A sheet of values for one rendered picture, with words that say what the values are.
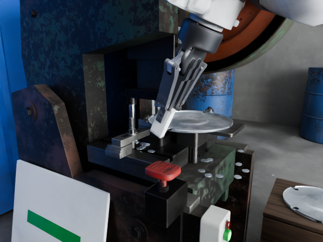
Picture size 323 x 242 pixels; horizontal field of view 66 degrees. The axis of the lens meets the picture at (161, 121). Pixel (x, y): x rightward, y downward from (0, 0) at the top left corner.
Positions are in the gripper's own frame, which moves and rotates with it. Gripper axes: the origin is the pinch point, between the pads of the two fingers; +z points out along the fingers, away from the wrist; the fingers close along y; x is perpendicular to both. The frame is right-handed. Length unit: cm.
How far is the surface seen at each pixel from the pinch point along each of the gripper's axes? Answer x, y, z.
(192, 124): 3.1, 28.0, 10.0
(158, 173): -5.4, -2.6, 9.4
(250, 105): 40, 363, 84
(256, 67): 62, 362, 27
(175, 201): -10.6, 0.7, 15.2
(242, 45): 12, 66, -15
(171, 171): -7.0, -0.5, 8.4
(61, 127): 37.5, 7.2, 29.6
